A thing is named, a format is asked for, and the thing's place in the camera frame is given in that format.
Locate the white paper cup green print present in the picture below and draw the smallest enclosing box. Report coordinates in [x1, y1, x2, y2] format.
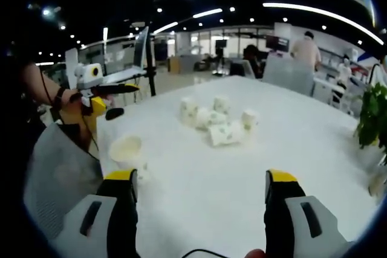
[109, 135, 149, 180]

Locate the white table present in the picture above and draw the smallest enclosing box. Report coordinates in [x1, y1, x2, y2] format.
[96, 76, 379, 250]

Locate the black wrist strap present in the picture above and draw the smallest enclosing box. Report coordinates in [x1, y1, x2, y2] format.
[53, 87, 66, 111]

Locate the long curved ceiling light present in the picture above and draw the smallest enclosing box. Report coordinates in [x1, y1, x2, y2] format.
[262, 2, 385, 46]

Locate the potted green plant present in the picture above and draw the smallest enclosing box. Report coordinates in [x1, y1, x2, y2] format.
[353, 82, 387, 168]

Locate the person's left hand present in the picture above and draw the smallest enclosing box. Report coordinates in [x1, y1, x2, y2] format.
[63, 89, 92, 117]

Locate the white standing panel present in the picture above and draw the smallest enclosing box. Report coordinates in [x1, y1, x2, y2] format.
[65, 48, 79, 89]

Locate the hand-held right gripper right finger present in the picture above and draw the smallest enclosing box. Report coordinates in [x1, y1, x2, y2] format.
[264, 169, 349, 258]

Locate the grey mesh chair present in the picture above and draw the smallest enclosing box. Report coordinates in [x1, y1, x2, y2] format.
[23, 123, 103, 240]

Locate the black tripod stand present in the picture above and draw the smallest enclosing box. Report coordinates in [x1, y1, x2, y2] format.
[145, 33, 157, 97]

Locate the person's right hand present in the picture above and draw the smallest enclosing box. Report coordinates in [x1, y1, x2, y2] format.
[244, 248, 267, 258]

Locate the short linear ceiling light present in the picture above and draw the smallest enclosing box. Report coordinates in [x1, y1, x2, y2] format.
[152, 21, 179, 35]
[192, 8, 224, 19]

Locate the black camera on tripod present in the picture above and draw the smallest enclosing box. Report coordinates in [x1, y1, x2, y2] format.
[215, 39, 227, 76]

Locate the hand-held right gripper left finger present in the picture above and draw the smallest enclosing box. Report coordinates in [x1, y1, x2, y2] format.
[50, 169, 141, 258]

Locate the black computer mouse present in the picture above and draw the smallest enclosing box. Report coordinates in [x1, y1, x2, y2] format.
[105, 107, 125, 121]

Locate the thin black cable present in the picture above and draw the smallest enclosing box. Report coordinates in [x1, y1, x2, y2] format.
[40, 66, 54, 106]

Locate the person's black striped shirt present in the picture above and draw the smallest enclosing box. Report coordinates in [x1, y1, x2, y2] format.
[0, 55, 42, 186]

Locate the cluster of paper cups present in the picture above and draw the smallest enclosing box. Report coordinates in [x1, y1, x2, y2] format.
[180, 94, 259, 147]

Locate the wall monitor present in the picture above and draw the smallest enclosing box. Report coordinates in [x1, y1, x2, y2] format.
[265, 35, 291, 53]

